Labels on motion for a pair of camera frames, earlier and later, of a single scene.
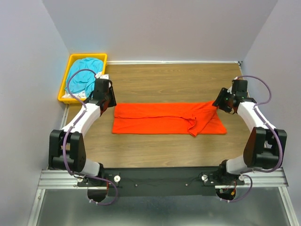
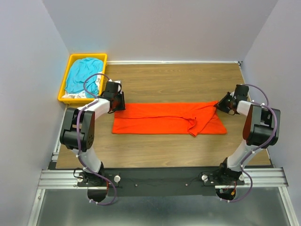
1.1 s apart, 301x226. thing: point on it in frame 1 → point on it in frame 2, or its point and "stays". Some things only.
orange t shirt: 194,118 stays
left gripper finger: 112,100 → 117,103
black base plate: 164,181 stays
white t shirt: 77,94 stays
